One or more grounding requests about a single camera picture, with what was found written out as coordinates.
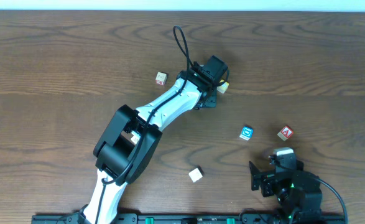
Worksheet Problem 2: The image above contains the yellow top wooden block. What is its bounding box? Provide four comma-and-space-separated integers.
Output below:
217, 79, 229, 94

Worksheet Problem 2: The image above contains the red letter A block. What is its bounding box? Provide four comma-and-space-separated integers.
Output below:
277, 126, 294, 141

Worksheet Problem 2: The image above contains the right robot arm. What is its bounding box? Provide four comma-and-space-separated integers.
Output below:
249, 152, 322, 223

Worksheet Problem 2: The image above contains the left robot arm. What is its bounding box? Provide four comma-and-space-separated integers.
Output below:
78, 55, 229, 223

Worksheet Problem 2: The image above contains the blue picture block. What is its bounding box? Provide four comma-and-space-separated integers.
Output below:
239, 126, 254, 141

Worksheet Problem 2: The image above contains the red number 3 block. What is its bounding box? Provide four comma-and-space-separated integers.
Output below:
155, 72, 167, 85

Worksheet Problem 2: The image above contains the plain wooden block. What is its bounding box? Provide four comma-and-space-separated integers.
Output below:
188, 166, 204, 183

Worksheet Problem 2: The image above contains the wooden letter K block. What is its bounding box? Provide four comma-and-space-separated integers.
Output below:
131, 131, 141, 145

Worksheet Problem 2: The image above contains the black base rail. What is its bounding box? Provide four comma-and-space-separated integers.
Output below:
31, 212, 346, 224

